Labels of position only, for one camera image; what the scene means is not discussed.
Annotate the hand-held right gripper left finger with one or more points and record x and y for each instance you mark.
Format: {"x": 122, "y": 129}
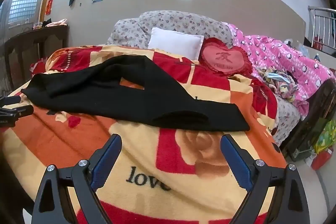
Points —
{"x": 107, "y": 161}

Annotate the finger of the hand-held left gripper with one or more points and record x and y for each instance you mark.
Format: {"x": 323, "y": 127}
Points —
{"x": 10, "y": 100}
{"x": 18, "y": 111}

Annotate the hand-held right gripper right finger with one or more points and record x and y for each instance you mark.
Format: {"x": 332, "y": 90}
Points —
{"x": 236, "y": 163}

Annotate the black pants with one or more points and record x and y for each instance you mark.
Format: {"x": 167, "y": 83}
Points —
{"x": 157, "y": 87}

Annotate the red orange printed blanket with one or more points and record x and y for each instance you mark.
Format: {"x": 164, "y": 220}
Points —
{"x": 162, "y": 150}

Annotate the dark wooden table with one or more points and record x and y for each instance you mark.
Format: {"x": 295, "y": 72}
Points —
{"x": 36, "y": 40}

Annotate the floral bed sheet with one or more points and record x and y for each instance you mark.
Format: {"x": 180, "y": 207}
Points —
{"x": 287, "y": 119}

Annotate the red bag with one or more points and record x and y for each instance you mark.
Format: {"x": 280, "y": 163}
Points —
{"x": 321, "y": 159}

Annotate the colourful crumpled cloth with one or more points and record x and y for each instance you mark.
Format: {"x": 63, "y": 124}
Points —
{"x": 278, "y": 85}

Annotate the pink cloth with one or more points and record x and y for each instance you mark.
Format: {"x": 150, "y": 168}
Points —
{"x": 57, "y": 22}

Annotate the green yellow bag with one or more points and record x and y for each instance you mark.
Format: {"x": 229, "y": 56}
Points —
{"x": 326, "y": 137}

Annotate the red heart cushion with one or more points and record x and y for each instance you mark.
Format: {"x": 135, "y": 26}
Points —
{"x": 223, "y": 58}

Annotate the pink printed blanket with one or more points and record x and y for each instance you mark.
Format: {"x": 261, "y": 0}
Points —
{"x": 288, "y": 56}

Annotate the white pillow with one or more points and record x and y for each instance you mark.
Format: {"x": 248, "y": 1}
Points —
{"x": 174, "y": 43}

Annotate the floral folded quilt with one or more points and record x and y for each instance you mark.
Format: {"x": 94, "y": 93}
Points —
{"x": 178, "y": 22}

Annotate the metal railing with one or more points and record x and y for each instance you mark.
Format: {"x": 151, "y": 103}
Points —
{"x": 321, "y": 24}

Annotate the dark wooden bed frame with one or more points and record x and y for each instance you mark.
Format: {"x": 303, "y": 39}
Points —
{"x": 320, "y": 108}

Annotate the red wall sticker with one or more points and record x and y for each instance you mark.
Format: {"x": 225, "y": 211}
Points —
{"x": 49, "y": 6}

